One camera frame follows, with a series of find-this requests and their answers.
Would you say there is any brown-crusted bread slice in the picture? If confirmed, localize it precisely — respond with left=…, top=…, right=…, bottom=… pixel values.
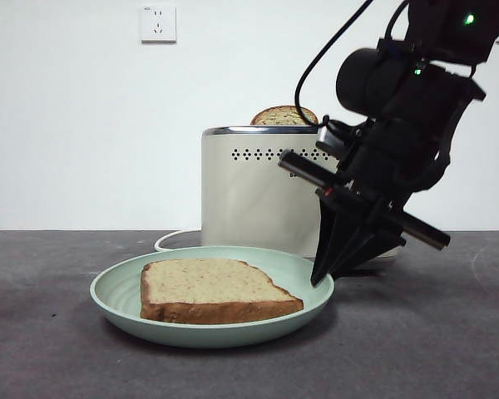
left=140, top=258, right=305, bottom=326
left=249, top=105, right=320, bottom=127

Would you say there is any pale green round plate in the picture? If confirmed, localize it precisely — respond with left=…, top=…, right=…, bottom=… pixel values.
left=90, top=244, right=335, bottom=349

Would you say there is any cream steel toaster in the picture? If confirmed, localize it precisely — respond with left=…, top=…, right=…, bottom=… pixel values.
left=200, top=124, right=400, bottom=261

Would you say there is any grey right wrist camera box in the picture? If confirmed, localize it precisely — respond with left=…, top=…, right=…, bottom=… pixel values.
left=315, top=122, right=347, bottom=157

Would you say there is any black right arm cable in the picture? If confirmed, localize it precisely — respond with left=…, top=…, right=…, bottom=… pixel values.
left=294, top=0, right=378, bottom=128

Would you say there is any white toaster power cable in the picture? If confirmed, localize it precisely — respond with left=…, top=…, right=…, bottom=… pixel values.
left=153, top=229, right=205, bottom=254

